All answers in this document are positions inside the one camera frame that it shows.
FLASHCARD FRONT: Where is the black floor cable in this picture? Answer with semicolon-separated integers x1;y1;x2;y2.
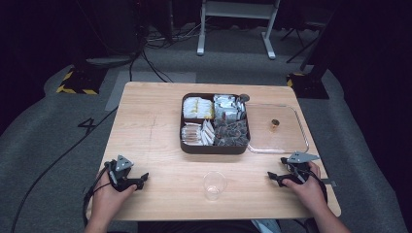
10;106;120;233

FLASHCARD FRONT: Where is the pile of clear wrapped stirrers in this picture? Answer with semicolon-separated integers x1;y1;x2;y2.
181;123;204;146

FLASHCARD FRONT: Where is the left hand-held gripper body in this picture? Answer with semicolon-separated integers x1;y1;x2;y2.
104;154;141;192

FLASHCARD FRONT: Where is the person's dark clothing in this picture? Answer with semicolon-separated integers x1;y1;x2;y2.
137;219;255;233

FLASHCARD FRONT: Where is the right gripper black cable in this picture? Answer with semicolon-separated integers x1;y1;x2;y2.
309;170;338;205

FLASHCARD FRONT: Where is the row of white sachets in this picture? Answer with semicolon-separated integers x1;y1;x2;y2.
199;118;216;147

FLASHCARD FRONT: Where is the person's left hand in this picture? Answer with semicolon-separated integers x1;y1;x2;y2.
90;182;138;225

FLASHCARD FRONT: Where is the bundle of floor cables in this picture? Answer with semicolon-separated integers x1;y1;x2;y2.
128;18;208;83

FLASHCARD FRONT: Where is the white metal desk frame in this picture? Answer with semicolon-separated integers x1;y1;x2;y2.
196;0;282;60

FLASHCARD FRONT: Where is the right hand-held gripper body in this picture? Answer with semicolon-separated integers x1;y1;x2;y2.
280;150;322;185

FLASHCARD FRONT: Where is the pile of silver packets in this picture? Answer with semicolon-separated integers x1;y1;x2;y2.
212;93;248;122

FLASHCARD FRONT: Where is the yellow black striped stand base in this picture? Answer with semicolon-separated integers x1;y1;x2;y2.
286;72;330;100
55;65;109;96

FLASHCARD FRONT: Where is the brown compartment tray box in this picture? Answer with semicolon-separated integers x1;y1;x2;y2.
179;92;252;155

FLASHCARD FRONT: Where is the pile of white yellow packets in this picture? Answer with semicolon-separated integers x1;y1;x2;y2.
182;96;215;120

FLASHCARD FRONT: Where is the person's right hand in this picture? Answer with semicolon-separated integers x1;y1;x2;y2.
281;161;328;216

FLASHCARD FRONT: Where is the black tripod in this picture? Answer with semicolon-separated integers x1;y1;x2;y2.
279;20;326;64

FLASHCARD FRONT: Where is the clear lid with brown knob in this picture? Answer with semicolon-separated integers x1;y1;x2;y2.
245;103;311;155

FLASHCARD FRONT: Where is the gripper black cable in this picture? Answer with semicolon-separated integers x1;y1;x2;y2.
309;170;338;205
82;165;112;227

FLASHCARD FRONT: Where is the clear plastic cup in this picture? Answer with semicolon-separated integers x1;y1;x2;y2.
202;170;228;202

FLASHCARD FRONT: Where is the pile of dark patterned packets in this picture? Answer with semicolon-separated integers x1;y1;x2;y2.
213;117;250;148

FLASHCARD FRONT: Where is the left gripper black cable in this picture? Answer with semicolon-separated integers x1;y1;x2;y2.
82;165;112;227

